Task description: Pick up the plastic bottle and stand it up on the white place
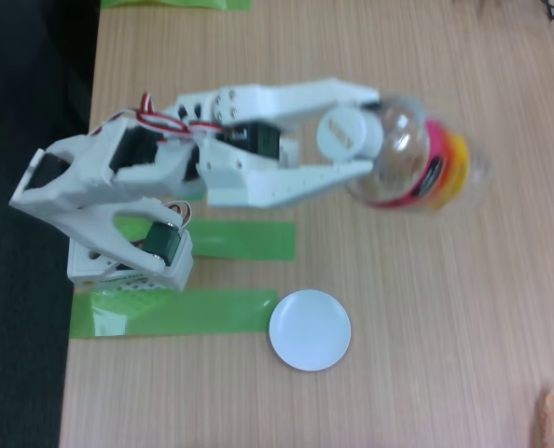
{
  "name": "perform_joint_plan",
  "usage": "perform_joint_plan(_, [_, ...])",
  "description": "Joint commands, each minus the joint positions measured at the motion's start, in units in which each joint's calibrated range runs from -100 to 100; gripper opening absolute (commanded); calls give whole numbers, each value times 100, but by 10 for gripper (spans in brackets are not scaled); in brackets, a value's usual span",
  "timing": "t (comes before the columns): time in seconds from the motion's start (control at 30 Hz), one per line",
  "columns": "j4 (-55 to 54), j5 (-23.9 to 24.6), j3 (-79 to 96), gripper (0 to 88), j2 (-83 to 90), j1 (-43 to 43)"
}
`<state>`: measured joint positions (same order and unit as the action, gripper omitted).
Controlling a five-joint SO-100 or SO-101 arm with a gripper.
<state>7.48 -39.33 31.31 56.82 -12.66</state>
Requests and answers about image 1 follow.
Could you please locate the clear plastic bottle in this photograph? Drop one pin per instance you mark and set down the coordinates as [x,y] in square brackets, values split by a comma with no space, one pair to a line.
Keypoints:
[407,154]

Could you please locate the short green tape strip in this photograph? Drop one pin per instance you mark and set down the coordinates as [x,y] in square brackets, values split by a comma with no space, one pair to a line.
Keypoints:
[244,240]

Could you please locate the green tape at table edge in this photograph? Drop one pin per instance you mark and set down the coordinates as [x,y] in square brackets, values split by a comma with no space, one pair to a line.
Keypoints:
[174,4]

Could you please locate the small white round plate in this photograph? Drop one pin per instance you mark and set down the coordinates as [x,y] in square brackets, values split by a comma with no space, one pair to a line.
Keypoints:
[309,331]

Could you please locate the long green tape strip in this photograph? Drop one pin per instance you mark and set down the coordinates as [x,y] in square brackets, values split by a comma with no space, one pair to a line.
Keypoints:
[188,312]

